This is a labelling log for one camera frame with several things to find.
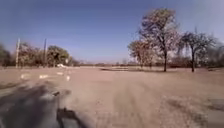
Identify pale pole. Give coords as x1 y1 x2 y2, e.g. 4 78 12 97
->
14 37 21 69

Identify row of trees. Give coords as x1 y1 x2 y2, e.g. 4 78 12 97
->
0 42 48 69

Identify tall tree with pale leaves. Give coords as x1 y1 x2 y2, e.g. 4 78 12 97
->
138 8 182 73

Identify dark bare-branched tree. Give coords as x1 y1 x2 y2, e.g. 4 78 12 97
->
178 31 216 73

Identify dark pole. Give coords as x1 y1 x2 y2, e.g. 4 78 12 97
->
42 38 48 68

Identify green leafy tree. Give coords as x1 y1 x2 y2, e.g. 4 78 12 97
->
46 45 70 68

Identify small tree with pale leaves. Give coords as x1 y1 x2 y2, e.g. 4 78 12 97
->
127 38 158 70

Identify robot's own part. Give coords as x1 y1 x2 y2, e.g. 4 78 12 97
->
55 107 88 128

